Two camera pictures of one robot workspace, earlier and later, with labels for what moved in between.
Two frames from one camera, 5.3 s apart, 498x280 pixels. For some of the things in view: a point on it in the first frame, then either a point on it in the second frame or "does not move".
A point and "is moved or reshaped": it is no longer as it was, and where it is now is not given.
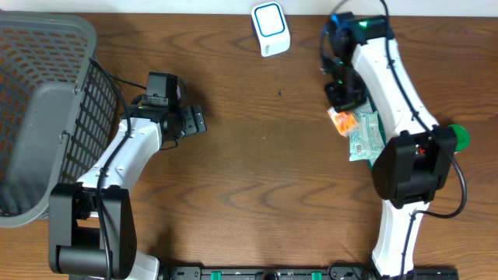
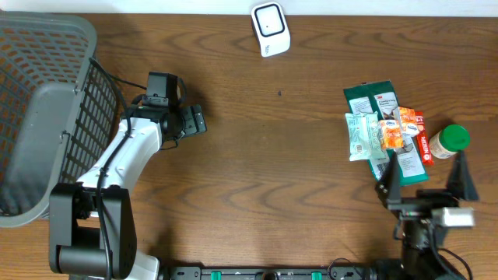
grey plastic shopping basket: [57, 105] does not move
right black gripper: [337, 100] -> [420, 207]
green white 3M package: [375, 136] is moved or reshaped
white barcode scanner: [271, 27] does not move
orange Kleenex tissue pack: [346, 123] is moved or reshaped
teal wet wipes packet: [368, 141] does not move
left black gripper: [190, 127] does not move
